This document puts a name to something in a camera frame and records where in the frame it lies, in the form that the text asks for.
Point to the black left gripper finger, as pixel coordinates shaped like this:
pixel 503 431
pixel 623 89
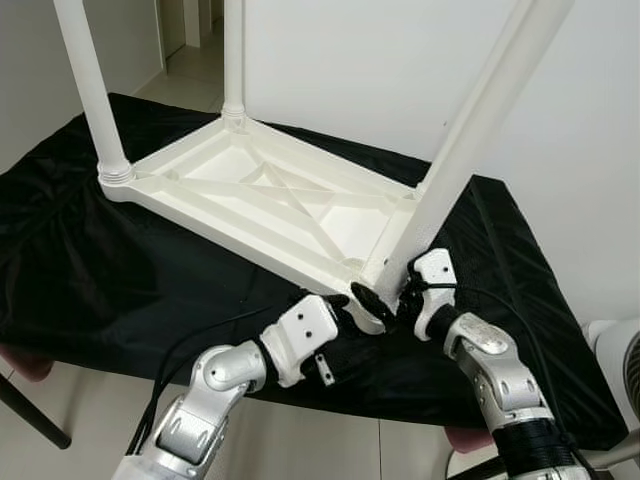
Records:
pixel 338 299

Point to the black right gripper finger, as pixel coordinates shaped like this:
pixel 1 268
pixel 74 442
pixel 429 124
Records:
pixel 374 300

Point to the white plastic table top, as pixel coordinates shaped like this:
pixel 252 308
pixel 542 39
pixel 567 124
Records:
pixel 335 225

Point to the white plastic table leg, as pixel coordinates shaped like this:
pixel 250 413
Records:
pixel 470 140
pixel 234 60
pixel 95 100

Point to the black metal table leg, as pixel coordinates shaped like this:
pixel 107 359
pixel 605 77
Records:
pixel 40 420
pixel 482 468

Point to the black tablecloth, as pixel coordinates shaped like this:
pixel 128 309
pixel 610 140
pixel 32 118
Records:
pixel 100 260

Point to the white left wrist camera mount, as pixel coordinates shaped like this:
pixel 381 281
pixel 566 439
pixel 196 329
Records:
pixel 305 330

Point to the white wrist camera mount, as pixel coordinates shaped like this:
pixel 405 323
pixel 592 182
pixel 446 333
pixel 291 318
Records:
pixel 435 270
pixel 305 330

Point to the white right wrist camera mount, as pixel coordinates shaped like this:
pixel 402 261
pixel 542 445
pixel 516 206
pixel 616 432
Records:
pixel 435 270

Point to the white pedestal fan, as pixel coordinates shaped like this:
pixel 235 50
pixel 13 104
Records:
pixel 620 370

